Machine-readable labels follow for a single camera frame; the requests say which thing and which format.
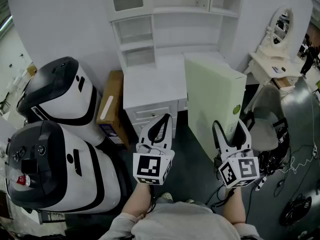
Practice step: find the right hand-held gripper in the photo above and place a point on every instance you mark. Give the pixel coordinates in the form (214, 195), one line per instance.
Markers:
(247, 169)

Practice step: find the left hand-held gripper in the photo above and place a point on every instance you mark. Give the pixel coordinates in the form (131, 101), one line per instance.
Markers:
(147, 167)

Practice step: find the pale green box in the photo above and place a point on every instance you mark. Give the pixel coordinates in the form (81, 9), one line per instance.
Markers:
(210, 96)

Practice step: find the white desk with hutch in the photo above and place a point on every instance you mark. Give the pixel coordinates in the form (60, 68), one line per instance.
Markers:
(180, 24)

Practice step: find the person's left forearm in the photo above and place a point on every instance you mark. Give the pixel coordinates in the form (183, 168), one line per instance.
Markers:
(137, 199)

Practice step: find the person's right forearm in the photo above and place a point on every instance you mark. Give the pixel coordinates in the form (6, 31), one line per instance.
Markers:
(233, 209)

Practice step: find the white table top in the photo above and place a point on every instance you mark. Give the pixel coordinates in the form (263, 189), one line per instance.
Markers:
(155, 84)

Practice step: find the white power strip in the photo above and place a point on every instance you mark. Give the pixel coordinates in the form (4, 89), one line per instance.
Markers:
(261, 182)

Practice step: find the brown cardboard box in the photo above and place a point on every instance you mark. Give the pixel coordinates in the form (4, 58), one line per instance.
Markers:
(113, 89)

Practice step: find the person's left shoe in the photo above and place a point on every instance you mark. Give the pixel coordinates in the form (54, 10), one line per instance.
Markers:
(167, 197)

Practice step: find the person's shoe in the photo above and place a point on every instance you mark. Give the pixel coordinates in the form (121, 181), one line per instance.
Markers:
(167, 197)
(190, 201)

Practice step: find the person's right shoe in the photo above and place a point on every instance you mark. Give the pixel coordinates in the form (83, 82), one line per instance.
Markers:
(190, 201)

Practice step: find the wooden vanity drawer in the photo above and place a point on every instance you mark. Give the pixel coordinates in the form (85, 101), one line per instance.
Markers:
(283, 82)

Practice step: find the white and black robot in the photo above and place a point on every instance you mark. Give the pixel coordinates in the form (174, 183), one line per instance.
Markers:
(95, 179)
(67, 99)

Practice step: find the white vanity table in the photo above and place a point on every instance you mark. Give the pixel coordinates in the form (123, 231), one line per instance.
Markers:
(270, 66)

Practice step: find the small blue item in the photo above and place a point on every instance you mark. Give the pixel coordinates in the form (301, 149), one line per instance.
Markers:
(276, 69)

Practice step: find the person's grey shirt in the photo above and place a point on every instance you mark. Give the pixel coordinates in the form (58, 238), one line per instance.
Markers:
(180, 224)

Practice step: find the black round bag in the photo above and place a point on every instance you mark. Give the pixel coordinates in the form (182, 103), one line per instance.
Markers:
(297, 211)

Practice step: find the oval vanity mirror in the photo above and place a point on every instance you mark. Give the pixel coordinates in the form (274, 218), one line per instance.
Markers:
(281, 29)

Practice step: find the clear plastic bottle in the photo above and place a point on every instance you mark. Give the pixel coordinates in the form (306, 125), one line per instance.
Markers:
(18, 179)

